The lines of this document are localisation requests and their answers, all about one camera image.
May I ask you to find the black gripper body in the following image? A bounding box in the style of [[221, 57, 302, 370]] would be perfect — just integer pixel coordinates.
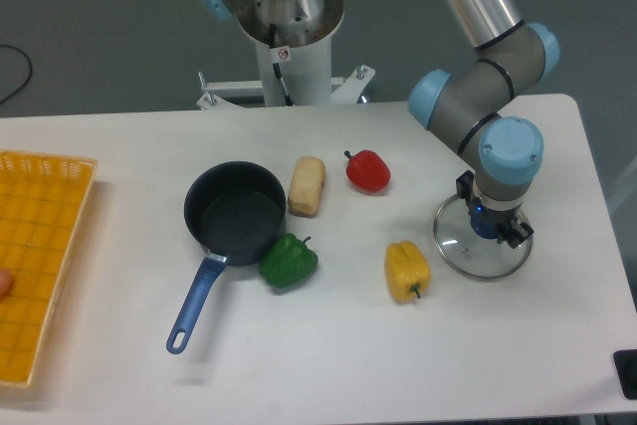
[[456, 170, 523, 232]]

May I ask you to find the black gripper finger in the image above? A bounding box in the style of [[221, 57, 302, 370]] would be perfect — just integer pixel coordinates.
[[497, 218, 534, 248]]

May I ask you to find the glass lid blue knob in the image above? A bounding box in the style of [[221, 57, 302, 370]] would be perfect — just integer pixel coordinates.
[[433, 196, 533, 281]]

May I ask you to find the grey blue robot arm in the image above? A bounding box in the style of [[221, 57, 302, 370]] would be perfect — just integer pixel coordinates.
[[199, 0, 559, 247]]

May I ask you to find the red bell pepper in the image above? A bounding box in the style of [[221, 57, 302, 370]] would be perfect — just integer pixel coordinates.
[[343, 149, 391, 193]]

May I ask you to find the yellow bell pepper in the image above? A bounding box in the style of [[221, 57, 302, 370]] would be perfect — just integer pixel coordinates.
[[384, 241, 431, 304]]

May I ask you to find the beige bread loaf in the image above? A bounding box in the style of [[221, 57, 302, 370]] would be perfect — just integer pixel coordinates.
[[288, 156, 325, 218]]

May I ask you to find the black device at table edge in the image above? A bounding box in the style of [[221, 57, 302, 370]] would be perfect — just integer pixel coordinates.
[[613, 349, 637, 400]]

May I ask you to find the green bell pepper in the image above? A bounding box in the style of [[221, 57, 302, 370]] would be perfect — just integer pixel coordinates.
[[259, 233, 319, 288]]

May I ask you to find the yellow plastic basket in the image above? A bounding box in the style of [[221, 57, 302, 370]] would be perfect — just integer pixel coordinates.
[[1, 150, 98, 387]]

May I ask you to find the dark saucepan blue handle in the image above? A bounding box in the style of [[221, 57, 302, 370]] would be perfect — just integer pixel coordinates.
[[166, 161, 286, 354]]

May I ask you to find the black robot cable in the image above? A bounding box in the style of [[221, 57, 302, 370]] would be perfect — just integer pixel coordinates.
[[266, 0, 296, 106]]

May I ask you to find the black cable on floor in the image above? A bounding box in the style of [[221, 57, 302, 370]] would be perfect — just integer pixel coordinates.
[[0, 44, 34, 106]]

